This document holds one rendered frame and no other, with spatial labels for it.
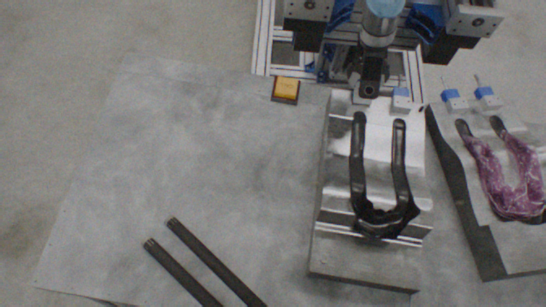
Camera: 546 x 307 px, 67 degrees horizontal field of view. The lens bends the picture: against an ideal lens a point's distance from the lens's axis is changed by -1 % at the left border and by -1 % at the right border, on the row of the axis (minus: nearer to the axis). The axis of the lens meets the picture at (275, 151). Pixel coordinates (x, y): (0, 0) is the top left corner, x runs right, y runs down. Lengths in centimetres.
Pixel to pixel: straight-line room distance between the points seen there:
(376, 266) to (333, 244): 11
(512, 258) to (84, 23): 233
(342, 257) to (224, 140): 45
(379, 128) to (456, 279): 42
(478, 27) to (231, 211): 90
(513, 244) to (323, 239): 44
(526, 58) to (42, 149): 270
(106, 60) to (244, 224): 158
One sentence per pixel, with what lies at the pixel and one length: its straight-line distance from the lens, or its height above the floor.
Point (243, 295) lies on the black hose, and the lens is 94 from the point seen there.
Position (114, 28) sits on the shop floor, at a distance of 259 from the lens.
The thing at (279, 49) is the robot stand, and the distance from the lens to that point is 214.
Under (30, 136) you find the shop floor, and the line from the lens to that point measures 230.
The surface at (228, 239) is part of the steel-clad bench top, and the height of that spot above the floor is 80.
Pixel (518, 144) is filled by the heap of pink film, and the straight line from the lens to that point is 127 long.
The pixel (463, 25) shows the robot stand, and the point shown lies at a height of 95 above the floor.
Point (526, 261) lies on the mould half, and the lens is 114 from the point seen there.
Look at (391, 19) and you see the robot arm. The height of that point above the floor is 124.
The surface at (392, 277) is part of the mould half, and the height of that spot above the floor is 86.
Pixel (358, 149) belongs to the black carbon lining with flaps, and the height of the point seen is 88.
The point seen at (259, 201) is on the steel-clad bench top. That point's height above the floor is 80.
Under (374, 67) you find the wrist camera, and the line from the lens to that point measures 97.
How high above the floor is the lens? 182
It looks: 63 degrees down
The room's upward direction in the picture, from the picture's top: 10 degrees clockwise
